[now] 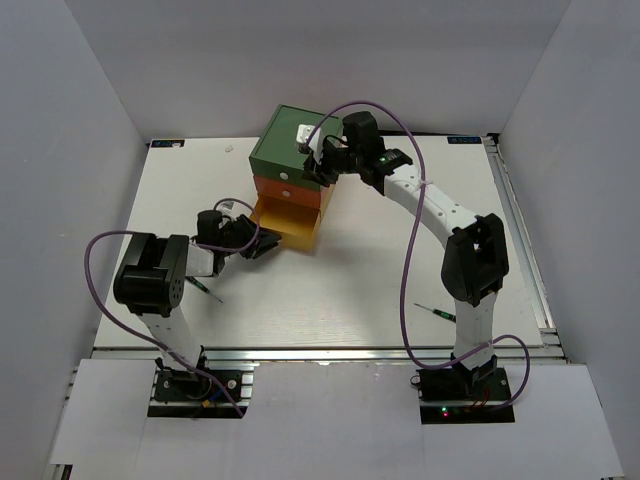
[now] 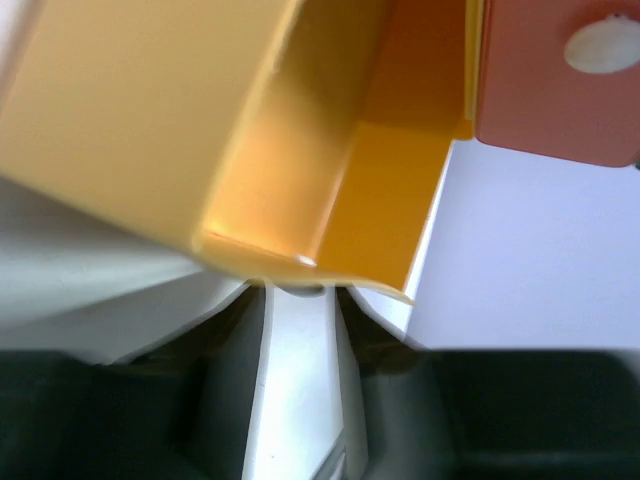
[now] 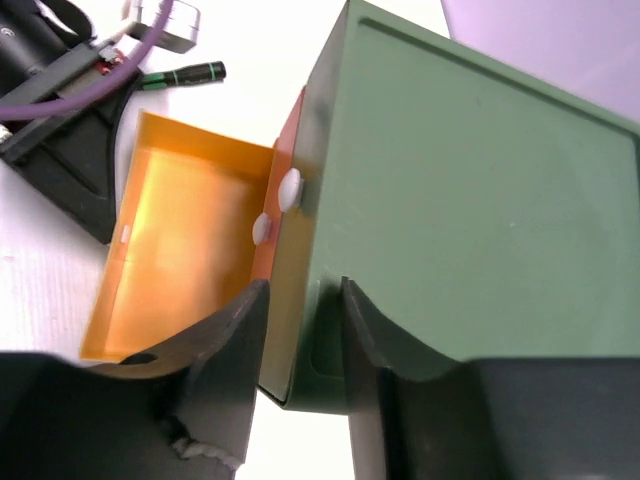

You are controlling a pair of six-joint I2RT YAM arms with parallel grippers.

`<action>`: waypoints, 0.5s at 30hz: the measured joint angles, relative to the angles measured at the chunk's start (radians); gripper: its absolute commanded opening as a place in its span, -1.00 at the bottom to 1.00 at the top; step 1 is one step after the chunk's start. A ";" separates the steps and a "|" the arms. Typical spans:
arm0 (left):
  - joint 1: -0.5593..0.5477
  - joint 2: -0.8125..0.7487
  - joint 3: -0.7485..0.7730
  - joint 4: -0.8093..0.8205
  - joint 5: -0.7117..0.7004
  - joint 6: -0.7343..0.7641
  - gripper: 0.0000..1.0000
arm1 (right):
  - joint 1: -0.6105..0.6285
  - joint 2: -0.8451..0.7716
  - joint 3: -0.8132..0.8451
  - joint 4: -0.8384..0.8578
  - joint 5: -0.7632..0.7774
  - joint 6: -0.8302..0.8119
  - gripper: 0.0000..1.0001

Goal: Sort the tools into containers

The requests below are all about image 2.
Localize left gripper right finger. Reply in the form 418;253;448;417
336;288;639;479

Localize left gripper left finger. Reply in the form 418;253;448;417
1;287;265;479

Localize yellow bottom drawer box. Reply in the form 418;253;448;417
1;1;484;302

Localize orange drawer box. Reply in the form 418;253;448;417
475;0;639;167

